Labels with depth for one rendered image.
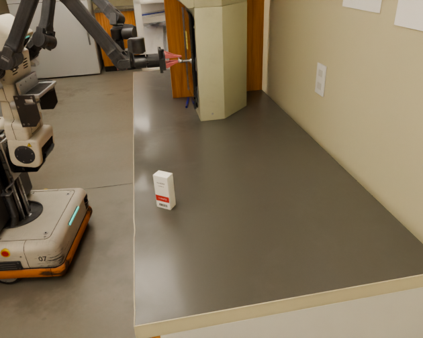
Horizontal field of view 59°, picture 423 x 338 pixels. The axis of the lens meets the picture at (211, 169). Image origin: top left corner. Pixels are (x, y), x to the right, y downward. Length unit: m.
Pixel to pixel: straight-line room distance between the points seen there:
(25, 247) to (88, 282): 0.39
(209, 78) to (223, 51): 0.12
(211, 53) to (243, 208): 0.76
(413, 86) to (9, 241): 2.03
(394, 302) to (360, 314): 0.08
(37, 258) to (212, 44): 1.46
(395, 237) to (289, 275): 0.31
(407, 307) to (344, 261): 0.18
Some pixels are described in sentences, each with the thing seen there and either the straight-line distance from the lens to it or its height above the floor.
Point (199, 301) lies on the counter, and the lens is 0.83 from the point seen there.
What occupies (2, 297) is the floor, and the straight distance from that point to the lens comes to 2.45.
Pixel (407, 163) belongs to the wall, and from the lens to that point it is 1.11.
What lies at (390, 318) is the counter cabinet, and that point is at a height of 0.81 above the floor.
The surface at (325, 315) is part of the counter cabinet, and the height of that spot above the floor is 0.87.
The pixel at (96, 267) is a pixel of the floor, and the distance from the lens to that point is 2.40.
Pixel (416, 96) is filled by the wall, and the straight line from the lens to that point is 1.06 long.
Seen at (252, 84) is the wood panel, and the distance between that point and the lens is 2.09.
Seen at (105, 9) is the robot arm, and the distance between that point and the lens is 2.06.
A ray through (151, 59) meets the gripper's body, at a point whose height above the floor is 1.21.
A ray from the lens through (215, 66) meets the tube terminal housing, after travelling 1.63.
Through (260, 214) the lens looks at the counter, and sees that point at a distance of 1.06.
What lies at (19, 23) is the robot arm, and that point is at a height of 1.38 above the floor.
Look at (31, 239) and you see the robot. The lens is 2.29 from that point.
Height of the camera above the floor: 1.56
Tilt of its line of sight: 29 degrees down
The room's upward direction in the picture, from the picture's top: 3 degrees counter-clockwise
